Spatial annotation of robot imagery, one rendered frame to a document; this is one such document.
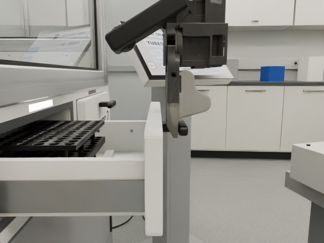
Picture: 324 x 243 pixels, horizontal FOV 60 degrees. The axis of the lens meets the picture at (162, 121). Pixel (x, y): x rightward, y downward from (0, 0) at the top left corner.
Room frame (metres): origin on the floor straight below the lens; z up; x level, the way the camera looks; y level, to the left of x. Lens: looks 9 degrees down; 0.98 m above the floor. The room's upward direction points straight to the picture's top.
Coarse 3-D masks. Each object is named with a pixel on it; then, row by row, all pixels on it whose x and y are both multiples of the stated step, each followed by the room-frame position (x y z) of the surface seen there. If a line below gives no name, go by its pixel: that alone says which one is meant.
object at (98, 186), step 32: (128, 128) 0.51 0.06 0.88; (0, 160) 0.27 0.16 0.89; (32, 160) 0.27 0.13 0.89; (64, 160) 0.27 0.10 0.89; (96, 160) 0.27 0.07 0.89; (128, 160) 0.27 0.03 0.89; (0, 192) 0.27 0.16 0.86; (32, 192) 0.27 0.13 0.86; (64, 192) 0.27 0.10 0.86; (96, 192) 0.27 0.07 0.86; (128, 192) 0.27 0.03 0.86
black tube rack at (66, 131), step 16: (16, 128) 0.41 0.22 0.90; (32, 128) 0.41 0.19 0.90; (48, 128) 0.41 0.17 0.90; (64, 128) 0.41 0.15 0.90; (80, 128) 0.41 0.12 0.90; (0, 144) 0.32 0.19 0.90; (16, 144) 0.32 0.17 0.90; (32, 144) 0.32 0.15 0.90; (48, 144) 0.32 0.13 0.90; (96, 144) 0.43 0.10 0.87
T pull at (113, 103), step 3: (102, 102) 0.70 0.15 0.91; (105, 102) 0.70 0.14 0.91; (108, 102) 0.69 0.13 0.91; (111, 102) 0.69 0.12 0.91; (114, 102) 0.72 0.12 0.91; (99, 105) 0.70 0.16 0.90; (102, 105) 0.70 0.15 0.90; (105, 105) 0.70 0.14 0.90; (108, 105) 0.68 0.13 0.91; (111, 105) 0.68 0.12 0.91; (114, 105) 0.72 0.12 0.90
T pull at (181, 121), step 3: (180, 120) 0.42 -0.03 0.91; (183, 120) 0.42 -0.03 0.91; (162, 123) 0.39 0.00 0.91; (165, 123) 0.39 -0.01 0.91; (180, 123) 0.39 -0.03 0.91; (183, 123) 0.39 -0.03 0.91; (162, 126) 0.39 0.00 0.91; (165, 126) 0.39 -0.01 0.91; (180, 126) 0.37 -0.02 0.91; (183, 126) 0.37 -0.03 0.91; (186, 126) 0.37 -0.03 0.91; (162, 129) 0.39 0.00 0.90; (165, 129) 0.39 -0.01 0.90; (168, 129) 0.39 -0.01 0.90; (180, 129) 0.36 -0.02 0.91; (183, 129) 0.36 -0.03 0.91; (186, 129) 0.36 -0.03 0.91; (180, 132) 0.36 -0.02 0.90; (183, 132) 0.36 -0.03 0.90; (186, 132) 0.36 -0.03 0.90; (180, 135) 0.37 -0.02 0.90; (183, 135) 0.37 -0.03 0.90
